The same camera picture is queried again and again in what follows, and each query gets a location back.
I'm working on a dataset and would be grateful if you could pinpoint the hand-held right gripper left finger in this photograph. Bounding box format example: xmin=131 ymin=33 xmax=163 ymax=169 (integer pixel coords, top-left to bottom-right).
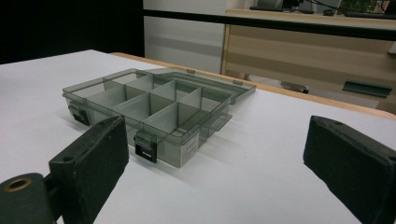
xmin=49 ymin=115 xmax=130 ymax=224

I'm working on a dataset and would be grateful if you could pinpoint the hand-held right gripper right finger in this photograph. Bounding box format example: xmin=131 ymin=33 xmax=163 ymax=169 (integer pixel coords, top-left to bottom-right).
xmin=303 ymin=115 xmax=396 ymax=224

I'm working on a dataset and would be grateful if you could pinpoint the transparent grey compartment box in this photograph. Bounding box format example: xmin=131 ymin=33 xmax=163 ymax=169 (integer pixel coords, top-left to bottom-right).
xmin=62 ymin=67 xmax=257 ymax=169

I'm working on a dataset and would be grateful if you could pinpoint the black curved object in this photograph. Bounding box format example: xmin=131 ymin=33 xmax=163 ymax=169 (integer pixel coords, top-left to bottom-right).
xmin=279 ymin=80 xmax=310 ymax=95

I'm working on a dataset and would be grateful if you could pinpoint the wooden desk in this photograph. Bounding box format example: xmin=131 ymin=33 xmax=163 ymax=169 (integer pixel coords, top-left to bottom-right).
xmin=220 ymin=8 xmax=396 ymax=115

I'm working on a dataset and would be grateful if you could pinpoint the black curtain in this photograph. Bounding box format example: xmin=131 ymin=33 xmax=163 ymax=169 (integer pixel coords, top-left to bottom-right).
xmin=0 ymin=0 xmax=145 ymax=65

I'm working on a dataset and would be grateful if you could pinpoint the white cabinet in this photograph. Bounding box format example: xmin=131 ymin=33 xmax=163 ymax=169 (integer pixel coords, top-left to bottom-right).
xmin=143 ymin=0 xmax=231 ymax=75

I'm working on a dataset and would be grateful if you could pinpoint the green plant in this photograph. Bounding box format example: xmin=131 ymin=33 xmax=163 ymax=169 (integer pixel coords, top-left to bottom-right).
xmin=339 ymin=0 xmax=379 ymax=14

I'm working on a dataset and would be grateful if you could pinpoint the black keyboard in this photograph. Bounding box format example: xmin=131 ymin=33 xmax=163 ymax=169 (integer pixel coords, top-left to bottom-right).
xmin=248 ymin=5 xmax=316 ymax=15

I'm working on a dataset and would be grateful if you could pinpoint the green drawer handle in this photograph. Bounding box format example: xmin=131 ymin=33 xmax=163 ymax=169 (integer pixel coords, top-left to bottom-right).
xmin=342 ymin=79 xmax=393 ymax=99

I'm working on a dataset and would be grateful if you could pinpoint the black horizontal frame bar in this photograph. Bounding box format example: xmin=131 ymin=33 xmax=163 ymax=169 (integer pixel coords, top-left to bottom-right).
xmin=143 ymin=8 xmax=396 ymax=42

